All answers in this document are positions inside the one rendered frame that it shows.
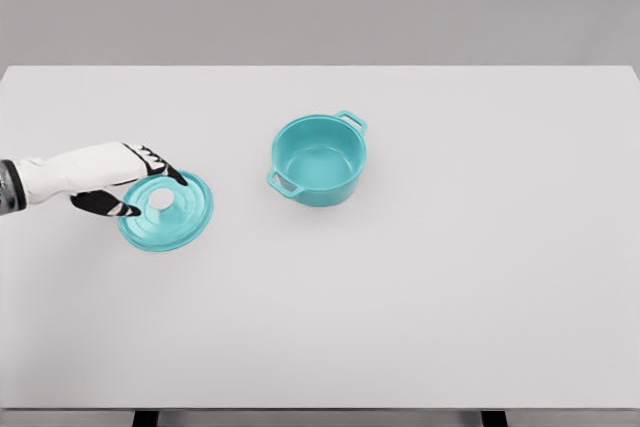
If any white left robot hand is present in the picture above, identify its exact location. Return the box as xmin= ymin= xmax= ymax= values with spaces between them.
xmin=64 ymin=141 xmax=189 ymax=219

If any teal pot lid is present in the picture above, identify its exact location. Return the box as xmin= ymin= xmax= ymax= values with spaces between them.
xmin=117 ymin=170 xmax=215 ymax=253

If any teal pot with handles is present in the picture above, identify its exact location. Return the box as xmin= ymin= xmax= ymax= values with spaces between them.
xmin=265 ymin=109 xmax=369 ymax=208

